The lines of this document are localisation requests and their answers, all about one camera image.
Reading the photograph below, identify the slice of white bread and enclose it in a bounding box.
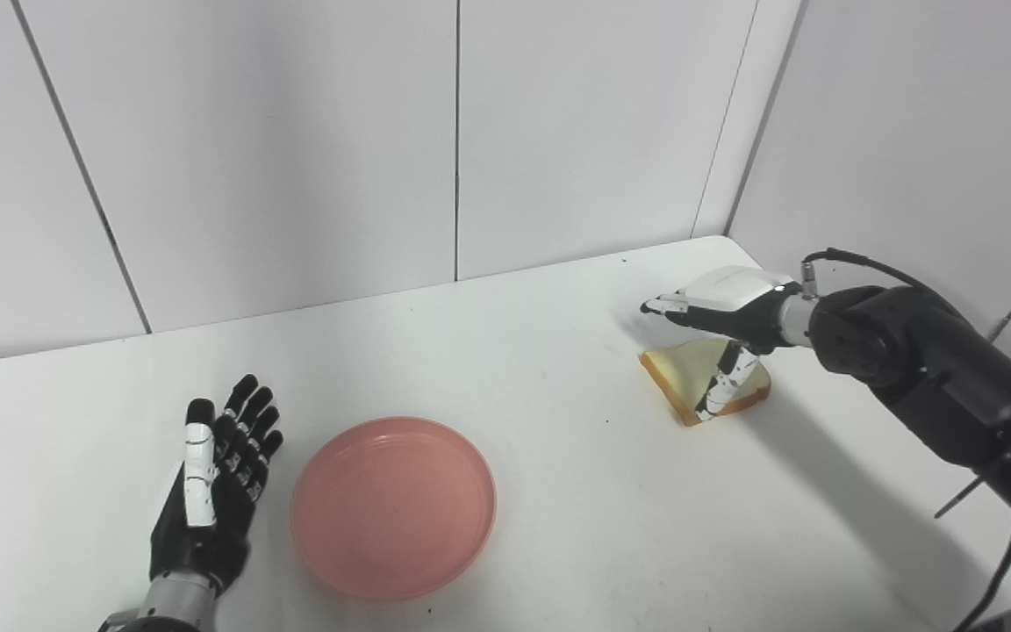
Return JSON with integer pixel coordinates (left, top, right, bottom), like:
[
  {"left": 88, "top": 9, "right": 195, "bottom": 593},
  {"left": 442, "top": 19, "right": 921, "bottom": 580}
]
[{"left": 640, "top": 338, "right": 772, "bottom": 427}]

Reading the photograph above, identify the pink round plate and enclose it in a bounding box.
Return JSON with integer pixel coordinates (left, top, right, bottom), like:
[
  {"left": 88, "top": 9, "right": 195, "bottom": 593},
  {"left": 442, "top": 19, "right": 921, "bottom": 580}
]
[{"left": 290, "top": 416, "right": 498, "bottom": 603}]

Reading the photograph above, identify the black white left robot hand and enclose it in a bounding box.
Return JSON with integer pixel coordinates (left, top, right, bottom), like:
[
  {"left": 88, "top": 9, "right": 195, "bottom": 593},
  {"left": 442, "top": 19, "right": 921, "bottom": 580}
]
[{"left": 149, "top": 374, "right": 284, "bottom": 598}]

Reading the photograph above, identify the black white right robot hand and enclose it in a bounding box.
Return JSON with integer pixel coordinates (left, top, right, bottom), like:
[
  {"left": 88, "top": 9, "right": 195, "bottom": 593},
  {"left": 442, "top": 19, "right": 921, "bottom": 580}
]
[{"left": 641, "top": 266, "right": 801, "bottom": 422}]

